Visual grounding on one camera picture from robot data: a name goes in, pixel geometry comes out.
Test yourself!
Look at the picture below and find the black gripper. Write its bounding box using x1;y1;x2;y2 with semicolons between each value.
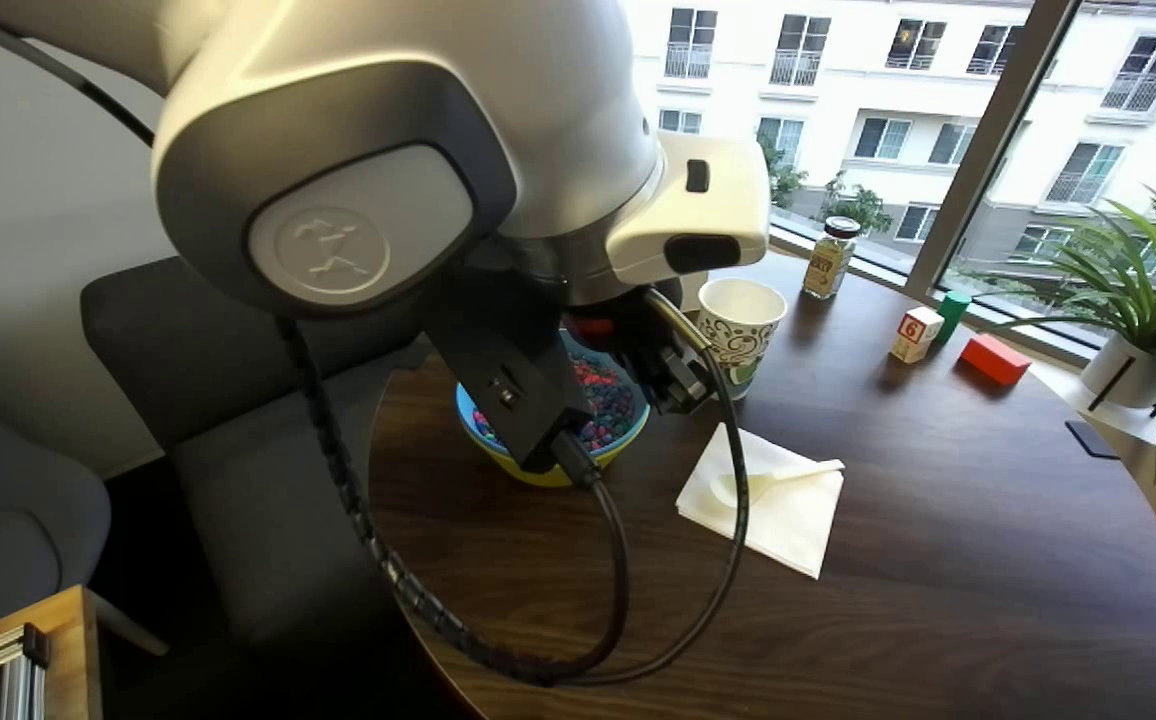
569;280;722;410

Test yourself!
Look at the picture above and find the colorful beads substance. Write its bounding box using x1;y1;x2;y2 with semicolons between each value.
562;336;653;461

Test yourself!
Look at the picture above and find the blue and yellow bowl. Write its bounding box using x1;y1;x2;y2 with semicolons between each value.
451;330;658;493

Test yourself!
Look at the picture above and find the patterned paper cup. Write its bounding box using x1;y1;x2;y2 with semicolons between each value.
692;276;794;402

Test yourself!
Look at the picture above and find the white paper napkin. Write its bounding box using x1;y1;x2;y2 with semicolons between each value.
672;421;852;582

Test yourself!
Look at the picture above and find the glass jar with dark lid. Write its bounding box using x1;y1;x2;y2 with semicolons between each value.
802;212;866;307

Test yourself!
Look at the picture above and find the white printed cube block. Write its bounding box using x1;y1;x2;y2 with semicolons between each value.
888;305;948;372

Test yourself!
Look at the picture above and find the green block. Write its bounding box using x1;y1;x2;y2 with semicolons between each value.
932;288;978;350

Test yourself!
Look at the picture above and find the red block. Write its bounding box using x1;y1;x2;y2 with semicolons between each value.
951;330;1036;396

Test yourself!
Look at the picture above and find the white apartment building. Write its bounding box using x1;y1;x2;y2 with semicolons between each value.
621;0;1156;276

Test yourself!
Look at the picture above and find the dark grey cushioned bench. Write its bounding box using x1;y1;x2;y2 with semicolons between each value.
76;246;438;650

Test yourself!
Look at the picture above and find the potted green plant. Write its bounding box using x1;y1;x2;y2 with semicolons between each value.
1000;197;1156;470

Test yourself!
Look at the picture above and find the grey blue chair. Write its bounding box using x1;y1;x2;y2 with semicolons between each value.
0;348;117;633

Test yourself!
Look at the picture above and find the wooden cart with aluminium rails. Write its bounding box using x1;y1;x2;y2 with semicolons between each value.
0;580;109;720

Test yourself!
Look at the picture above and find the thin black cable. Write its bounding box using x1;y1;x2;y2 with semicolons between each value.
589;284;756;686

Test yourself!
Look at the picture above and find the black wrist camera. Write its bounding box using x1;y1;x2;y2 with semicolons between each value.
423;273;595;483

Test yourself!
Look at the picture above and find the thick black braided cable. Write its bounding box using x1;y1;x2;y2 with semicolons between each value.
0;2;635;693

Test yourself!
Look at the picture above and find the grey window frame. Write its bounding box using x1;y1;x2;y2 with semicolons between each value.
768;0;1156;392

